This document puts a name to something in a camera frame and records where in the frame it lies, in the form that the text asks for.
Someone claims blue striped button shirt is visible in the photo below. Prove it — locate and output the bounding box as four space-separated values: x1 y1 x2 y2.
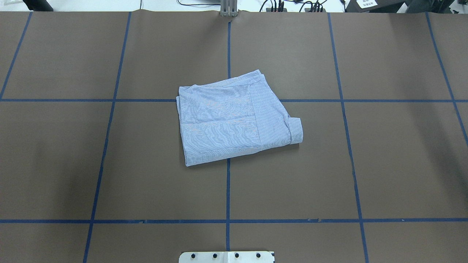
176 70 303 167

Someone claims black cable bundle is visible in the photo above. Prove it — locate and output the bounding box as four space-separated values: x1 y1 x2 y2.
259 0 328 13

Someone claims black box with label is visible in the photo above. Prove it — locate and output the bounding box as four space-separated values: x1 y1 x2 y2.
345 0 405 13

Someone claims aluminium frame post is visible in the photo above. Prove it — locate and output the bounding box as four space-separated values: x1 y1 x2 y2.
220 0 238 17

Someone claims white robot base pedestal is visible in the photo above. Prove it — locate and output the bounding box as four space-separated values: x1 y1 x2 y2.
178 251 275 263

